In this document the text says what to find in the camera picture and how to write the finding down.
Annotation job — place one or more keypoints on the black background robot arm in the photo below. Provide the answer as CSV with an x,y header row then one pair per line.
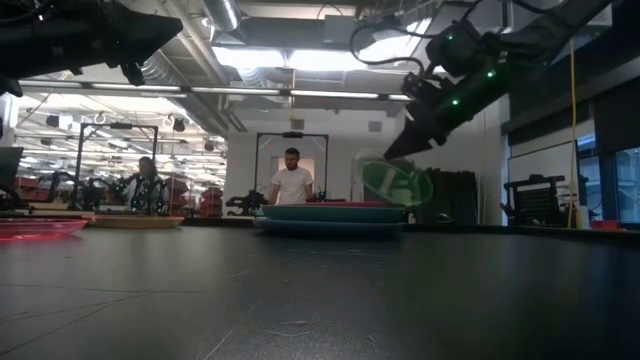
x,y
247,202

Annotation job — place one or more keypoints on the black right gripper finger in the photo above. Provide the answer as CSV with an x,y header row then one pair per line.
x,y
412,140

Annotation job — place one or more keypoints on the person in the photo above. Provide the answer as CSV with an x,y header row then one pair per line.
x,y
145,182
292,182

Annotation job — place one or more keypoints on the cream plastic plate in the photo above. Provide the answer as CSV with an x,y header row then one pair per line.
x,y
135,221

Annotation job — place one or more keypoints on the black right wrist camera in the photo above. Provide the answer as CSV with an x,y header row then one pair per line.
x,y
457,47

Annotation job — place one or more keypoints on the dark monitor screen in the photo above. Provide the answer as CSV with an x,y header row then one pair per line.
x,y
9,170

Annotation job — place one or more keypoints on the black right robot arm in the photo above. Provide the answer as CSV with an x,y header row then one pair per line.
x,y
550,27

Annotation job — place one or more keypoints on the white bottle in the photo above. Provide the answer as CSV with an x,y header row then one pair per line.
x,y
583,216

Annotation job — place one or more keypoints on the red box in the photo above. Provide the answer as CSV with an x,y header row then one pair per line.
x,y
605,224

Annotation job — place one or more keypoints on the black cabinet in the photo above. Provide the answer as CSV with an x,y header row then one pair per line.
x,y
450,197

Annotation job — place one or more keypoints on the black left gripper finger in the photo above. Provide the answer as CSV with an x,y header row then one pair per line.
x,y
145,32
134,74

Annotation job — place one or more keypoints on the small transparent green plastic plate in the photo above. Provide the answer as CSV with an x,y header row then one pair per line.
x,y
397,185

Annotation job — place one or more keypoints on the long ceiling light strip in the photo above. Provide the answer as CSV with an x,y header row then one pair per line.
x,y
235,91

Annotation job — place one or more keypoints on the red storage bins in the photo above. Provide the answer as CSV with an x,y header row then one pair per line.
x,y
211,201

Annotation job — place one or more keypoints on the black pegboard cart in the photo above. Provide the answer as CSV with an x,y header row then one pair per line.
x,y
537,200

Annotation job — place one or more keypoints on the pink plastic plate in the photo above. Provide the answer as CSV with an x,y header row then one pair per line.
x,y
350,204

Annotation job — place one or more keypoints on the transparent red plastic plate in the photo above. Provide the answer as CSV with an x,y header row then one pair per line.
x,y
37,227

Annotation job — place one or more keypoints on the large teal plastic plate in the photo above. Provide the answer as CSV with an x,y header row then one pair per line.
x,y
332,213

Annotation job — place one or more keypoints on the black station frame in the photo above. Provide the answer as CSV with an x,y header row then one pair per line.
x,y
117,126
291,135

